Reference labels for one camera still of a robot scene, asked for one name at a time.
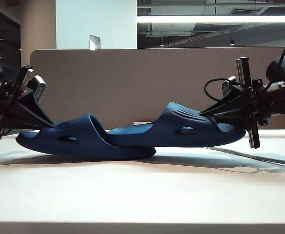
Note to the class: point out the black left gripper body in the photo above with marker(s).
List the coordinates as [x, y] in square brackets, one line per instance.
[13, 95]

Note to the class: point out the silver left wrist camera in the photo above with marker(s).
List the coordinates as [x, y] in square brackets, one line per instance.
[40, 89]

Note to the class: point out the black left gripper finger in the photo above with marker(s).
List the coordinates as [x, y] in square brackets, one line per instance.
[23, 118]
[35, 107]

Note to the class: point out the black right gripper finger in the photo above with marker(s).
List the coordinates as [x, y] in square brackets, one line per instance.
[239, 117]
[234, 103]

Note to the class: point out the blue rubber slipper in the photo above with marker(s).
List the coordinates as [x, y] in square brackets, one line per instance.
[169, 136]
[83, 146]

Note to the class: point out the brown desk partition panel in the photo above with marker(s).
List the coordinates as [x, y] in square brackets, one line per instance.
[132, 80]

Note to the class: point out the silver metal wall plate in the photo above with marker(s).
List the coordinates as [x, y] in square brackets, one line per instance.
[94, 42]

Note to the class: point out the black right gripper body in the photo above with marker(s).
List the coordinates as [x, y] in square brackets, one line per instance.
[254, 104]

